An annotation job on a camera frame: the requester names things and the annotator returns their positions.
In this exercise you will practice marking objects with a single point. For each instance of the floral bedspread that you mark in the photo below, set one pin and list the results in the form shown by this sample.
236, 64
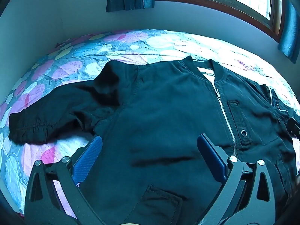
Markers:
164, 44

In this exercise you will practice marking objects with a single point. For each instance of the black zip jacket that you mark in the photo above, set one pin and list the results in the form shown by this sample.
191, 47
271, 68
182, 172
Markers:
152, 110

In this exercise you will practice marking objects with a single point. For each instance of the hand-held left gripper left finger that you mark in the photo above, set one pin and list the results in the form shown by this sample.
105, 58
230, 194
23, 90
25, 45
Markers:
88, 159

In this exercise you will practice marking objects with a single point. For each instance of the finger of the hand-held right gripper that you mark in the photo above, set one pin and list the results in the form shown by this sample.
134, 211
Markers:
294, 125

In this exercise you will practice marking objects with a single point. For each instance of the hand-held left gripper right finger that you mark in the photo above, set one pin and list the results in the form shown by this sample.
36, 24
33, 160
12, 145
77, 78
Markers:
211, 154

